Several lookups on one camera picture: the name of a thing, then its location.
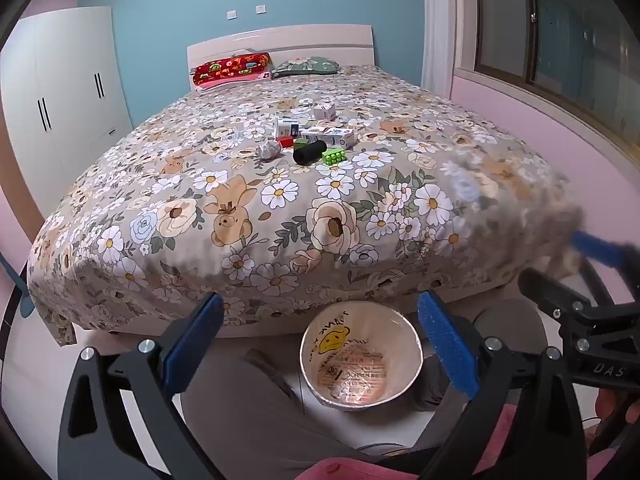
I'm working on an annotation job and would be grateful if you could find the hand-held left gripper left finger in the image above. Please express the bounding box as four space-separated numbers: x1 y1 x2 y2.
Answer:
57 291 226 480

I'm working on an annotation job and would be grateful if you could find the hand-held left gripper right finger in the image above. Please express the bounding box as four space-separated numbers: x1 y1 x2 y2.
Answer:
416 290 588 480

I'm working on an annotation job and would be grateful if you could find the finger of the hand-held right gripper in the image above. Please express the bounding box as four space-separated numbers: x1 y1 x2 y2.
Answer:
572 231 640 307
519 267 617 324

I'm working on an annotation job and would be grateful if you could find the printed plastic bag liner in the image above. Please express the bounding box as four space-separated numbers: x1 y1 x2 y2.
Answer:
301 303 422 403

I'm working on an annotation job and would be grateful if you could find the person's right hand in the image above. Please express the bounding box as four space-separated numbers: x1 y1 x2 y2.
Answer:
595 387 640 431

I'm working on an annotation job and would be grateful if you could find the floral bedspread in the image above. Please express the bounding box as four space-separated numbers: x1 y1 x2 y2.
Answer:
27 65 586 347

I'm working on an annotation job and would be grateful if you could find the pink garment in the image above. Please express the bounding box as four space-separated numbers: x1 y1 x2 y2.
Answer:
299 402 640 480

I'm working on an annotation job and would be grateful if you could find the blue plastic object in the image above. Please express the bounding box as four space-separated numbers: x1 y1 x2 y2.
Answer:
0 252 33 321

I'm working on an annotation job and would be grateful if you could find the black cylinder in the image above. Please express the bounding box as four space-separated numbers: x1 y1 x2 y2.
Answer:
292 141 328 166

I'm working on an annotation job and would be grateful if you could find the dark framed window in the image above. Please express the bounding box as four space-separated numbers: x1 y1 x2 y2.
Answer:
472 0 640 148

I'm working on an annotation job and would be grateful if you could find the white plastic cup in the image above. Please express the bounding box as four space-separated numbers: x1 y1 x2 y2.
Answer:
275 116 301 140

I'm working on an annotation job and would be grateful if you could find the long white blue box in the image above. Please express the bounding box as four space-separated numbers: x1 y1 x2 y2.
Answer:
299 126 357 150

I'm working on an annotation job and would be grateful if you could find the white wardrobe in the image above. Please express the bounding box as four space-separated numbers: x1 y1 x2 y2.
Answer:
0 6 135 221

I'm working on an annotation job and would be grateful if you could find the red patterned pillow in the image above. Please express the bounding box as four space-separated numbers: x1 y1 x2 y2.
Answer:
192 51 273 92

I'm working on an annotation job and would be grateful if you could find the white curtain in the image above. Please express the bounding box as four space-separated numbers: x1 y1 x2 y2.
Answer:
421 0 458 101

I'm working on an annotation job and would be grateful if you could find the green floral pillow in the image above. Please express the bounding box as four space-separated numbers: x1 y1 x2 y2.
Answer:
271 56 342 79

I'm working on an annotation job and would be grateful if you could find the white bed headboard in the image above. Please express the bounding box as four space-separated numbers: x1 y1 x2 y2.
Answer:
186 24 376 93

